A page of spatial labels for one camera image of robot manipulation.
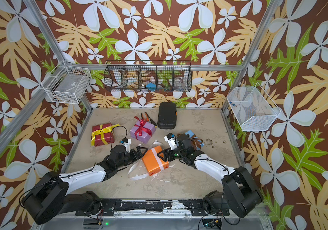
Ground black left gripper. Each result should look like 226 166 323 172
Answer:
116 146 148 170

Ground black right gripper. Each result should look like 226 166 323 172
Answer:
156 147 187 162

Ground orange gift box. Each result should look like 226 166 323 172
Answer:
142 145 169 176

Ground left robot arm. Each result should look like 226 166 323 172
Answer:
19 145 148 225

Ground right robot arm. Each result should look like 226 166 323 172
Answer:
157 133 263 218

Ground purple gift box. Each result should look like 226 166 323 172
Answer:
130 119 156 144

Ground red satin ribbon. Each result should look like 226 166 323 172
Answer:
134 116 152 137

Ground light blue gift box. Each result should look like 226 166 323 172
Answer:
185 130 200 140

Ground brown ribbon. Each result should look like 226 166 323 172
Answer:
191 137 204 150

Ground dark red gift box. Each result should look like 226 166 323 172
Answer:
91 123 116 147

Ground yellow satin ribbon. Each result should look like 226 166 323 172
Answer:
91 123 121 146

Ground black hard case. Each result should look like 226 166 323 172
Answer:
157 102 177 129

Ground blue object in basket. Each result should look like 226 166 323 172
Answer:
145 83 157 92

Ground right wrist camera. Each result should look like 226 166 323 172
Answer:
164 133 178 150

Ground orange handled pliers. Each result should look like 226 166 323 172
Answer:
141 112 157 127

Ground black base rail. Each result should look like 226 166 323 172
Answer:
76 198 230 217

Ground black wire basket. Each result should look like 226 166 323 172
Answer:
103 60 193 93

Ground white wire basket right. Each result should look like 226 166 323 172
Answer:
227 84 281 132

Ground white wire basket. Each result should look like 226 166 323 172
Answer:
227 84 281 132
43 61 92 104

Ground white wire basket left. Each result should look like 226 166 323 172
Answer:
43 61 92 104

